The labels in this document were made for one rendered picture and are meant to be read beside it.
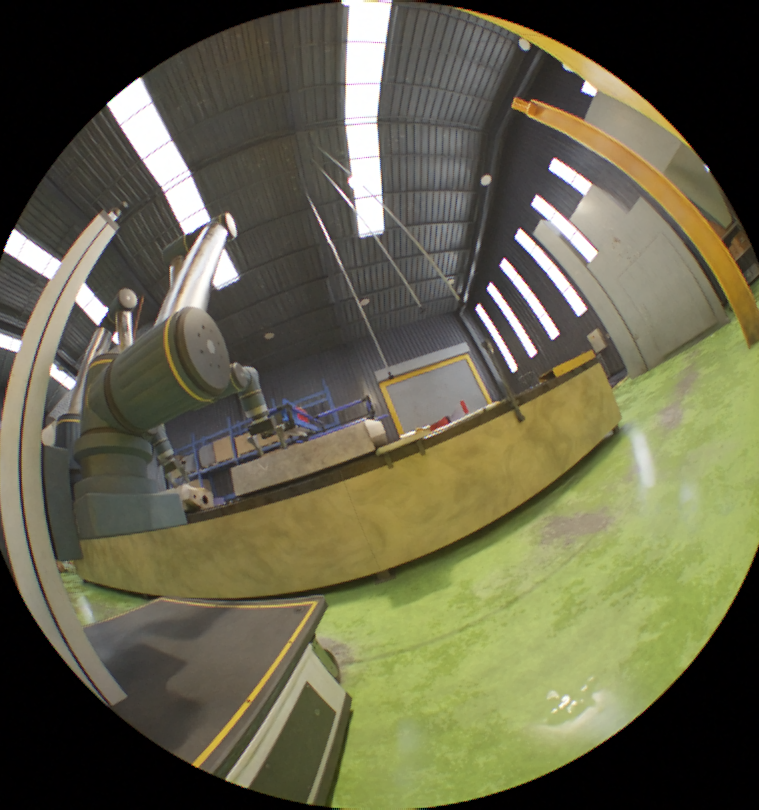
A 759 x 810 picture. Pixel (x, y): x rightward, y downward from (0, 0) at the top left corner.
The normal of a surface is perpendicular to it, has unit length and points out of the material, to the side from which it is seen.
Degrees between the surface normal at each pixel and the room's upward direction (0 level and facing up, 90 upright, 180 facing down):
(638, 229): 90
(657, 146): 90
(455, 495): 90
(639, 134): 90
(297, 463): 80
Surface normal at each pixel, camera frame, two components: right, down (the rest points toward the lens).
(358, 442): -0.05, -0.41
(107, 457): 0.72, -0.43
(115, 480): 0.83, -0.43
